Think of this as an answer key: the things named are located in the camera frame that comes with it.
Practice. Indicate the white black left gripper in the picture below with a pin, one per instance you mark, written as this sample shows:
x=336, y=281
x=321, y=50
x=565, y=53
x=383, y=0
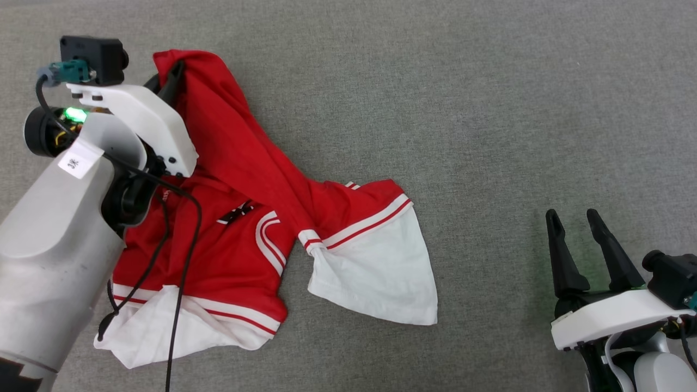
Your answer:
x=147, y=125

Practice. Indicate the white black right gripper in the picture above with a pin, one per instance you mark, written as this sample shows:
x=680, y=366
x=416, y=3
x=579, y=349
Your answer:
x=610, y=316

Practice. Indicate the red and white shirt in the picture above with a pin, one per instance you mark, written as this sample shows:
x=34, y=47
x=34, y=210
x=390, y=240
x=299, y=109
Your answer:
x=245, y=174

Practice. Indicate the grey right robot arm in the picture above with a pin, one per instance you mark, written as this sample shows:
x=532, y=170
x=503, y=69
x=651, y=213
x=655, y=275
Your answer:
x=659, y=373

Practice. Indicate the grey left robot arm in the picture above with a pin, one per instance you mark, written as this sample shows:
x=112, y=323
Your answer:
x=49, y=261

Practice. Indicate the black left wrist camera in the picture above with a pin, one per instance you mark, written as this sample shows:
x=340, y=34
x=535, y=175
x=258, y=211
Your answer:
x=95, y=54

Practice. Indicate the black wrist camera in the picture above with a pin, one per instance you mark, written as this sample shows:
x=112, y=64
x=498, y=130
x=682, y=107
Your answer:
x=95, y=54
x=672, y=277

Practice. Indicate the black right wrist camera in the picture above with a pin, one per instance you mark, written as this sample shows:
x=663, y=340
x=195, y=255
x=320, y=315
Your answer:
x=672, y=277

